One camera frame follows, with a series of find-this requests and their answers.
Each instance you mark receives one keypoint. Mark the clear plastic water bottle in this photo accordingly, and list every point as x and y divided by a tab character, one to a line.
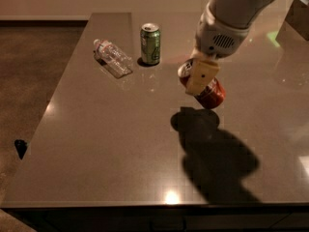
113	58

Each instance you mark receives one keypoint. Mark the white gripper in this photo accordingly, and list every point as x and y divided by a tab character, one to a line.
214	39

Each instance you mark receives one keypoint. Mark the red coke can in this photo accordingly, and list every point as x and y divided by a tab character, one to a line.
213	95

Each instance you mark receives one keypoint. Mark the green soda can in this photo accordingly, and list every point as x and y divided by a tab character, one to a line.
150	43

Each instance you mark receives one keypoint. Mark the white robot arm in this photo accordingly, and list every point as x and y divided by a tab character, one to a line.
255	7

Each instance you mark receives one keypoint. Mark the small black floor object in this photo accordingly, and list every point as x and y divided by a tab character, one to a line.
21	147

